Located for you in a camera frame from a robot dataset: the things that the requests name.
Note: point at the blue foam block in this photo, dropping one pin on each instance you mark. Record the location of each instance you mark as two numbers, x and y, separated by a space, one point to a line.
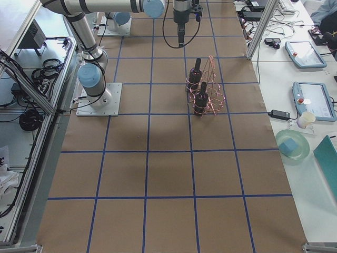
288 146

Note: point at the white crumpled cloth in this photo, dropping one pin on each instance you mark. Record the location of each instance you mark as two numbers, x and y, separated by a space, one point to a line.
9 179

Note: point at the white paper cup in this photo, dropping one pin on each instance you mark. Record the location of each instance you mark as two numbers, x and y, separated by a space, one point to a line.
305 119

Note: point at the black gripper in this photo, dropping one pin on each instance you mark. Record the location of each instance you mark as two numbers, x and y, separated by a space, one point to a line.
180 15

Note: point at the aluminium frame post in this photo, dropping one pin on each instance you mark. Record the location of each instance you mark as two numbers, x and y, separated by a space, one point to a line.
266 16

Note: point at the copper wire wine basket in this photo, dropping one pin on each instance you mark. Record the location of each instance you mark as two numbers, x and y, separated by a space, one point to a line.
214 90

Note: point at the teal board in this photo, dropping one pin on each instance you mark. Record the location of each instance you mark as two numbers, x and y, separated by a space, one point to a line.
325 154

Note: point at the blue teach pendant far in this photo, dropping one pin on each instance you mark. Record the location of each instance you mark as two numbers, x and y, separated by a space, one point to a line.
304 54

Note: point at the green glass plate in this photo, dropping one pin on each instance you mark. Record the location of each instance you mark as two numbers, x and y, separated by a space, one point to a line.
302 151

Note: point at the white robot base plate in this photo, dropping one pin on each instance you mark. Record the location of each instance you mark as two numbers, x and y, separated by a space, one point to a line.
108 104

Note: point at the blue teach pendant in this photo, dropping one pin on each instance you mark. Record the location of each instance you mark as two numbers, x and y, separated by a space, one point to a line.
314 98
304 54

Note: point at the grey electronics box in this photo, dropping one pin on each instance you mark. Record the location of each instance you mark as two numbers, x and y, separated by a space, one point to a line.
34 38

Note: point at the brown gridded table mat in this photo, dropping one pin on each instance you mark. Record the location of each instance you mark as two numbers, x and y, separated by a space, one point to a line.
158 178

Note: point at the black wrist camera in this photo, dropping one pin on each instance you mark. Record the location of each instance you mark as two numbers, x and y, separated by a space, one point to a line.
196 9

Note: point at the black power adapter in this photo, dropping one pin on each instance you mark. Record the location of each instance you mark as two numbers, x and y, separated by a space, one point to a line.
279 115

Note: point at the black small device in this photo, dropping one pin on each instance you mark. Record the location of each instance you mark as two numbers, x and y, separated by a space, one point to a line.
273 42

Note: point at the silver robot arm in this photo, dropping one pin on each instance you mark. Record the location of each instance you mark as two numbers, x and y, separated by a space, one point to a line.
75 11

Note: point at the blue teach pendant near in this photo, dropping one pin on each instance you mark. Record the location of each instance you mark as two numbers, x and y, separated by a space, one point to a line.
314 98

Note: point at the dark wine bottle in basket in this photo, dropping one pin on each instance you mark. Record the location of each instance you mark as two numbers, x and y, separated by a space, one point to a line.
195 75

